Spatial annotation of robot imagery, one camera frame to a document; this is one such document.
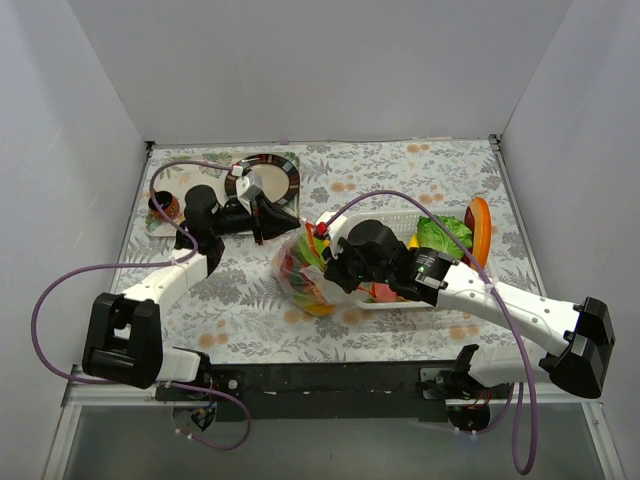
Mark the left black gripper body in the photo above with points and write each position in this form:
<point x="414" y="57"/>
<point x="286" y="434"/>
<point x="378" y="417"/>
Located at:
<point x="256" y="225"/>

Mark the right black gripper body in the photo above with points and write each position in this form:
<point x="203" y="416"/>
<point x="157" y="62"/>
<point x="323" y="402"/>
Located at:
<point x="338" y="270"/>

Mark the green starfruit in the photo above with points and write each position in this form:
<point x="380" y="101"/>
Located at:
<point x="311" y="253"/>

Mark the clear zip bag orange zipper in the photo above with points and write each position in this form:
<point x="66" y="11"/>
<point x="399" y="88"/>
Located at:
<point x="323" y="290"/>

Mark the yellow green mango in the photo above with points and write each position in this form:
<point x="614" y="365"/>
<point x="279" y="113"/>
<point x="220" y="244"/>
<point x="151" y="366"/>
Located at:
<point x="313" y="307"/>

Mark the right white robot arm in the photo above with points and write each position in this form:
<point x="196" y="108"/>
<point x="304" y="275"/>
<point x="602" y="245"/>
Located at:
<point x="566" y="344"/>

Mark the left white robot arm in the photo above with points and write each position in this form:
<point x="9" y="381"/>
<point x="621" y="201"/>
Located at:
<point x="124" y="339"/>

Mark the pink peach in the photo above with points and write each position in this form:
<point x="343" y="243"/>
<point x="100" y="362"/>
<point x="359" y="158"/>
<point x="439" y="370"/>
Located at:
<point x="382" y="293"/>

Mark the white plastic basket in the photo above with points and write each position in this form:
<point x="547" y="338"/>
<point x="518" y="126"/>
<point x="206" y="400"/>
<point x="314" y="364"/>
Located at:
<point x="390" y="220"/>

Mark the small brown clay cup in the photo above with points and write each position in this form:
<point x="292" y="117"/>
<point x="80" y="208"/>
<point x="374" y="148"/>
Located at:
<point x="164" y="204"/>

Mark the floral serving tray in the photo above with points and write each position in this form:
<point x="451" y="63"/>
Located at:
<point x="178" y="179"/>

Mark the striped rim ceramic plate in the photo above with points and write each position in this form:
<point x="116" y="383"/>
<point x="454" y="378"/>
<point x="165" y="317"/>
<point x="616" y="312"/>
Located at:
<point x="279" y="173"/>

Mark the floral tablecloth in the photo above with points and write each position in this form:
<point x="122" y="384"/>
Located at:
<point x="241" y="315"/>

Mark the orange papaya slice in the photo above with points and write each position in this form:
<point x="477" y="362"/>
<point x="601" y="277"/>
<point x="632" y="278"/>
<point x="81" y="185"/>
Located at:
<point x="478" y="219"/>

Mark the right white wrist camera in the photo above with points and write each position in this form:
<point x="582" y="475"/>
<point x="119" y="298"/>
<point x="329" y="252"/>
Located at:
<point x="330" y="228"/>

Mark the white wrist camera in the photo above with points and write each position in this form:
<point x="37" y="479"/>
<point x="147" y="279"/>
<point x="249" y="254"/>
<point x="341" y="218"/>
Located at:
<point x="248" y="184"/>
<point x="330" y="228"/>

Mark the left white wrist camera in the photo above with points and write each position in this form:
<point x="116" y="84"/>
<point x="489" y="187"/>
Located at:
<point x="248" y="184"/>

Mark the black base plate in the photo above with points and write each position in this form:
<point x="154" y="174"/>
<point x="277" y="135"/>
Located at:
<point x="362" y="390"/>

